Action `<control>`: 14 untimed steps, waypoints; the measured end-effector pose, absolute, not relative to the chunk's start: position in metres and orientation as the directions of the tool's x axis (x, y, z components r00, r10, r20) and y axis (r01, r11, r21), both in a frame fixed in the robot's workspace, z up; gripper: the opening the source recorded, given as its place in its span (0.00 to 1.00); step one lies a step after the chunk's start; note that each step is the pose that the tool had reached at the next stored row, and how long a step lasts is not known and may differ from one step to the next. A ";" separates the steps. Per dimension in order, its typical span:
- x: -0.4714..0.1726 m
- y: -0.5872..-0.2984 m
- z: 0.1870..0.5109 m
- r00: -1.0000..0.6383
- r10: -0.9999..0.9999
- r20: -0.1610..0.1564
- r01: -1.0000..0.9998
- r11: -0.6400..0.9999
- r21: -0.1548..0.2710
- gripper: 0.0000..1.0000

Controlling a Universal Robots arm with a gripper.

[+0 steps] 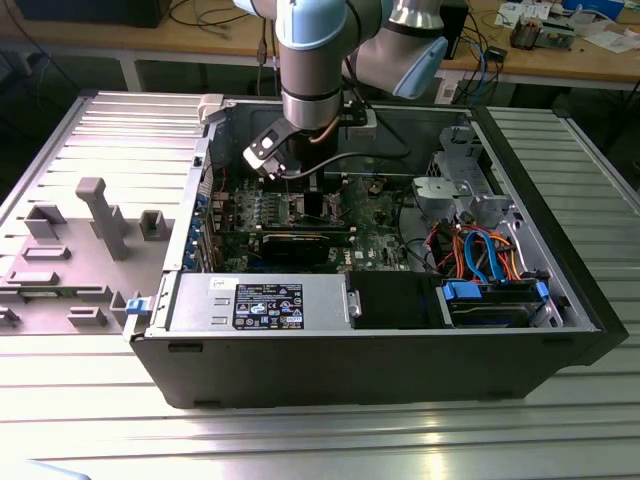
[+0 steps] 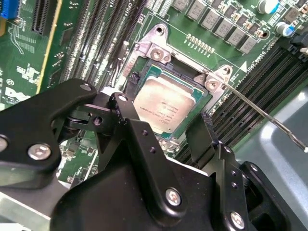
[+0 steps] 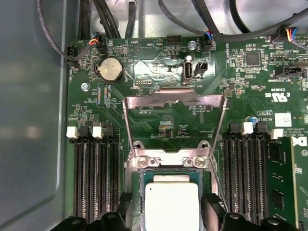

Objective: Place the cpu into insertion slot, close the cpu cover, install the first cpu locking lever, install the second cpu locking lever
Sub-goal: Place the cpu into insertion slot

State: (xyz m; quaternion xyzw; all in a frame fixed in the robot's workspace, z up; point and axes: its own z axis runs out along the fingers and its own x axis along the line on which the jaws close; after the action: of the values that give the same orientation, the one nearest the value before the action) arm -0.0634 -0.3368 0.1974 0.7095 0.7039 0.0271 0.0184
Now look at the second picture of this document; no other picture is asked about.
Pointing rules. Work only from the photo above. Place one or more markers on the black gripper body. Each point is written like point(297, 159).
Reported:
point(120, 204)

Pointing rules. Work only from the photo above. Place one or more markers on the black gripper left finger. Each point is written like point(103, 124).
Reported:
point(29, 134)

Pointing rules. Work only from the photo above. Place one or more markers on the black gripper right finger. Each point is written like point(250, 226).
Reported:
point(231, 199)

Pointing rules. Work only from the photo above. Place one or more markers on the silver CPU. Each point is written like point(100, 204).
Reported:
point(168, 103)

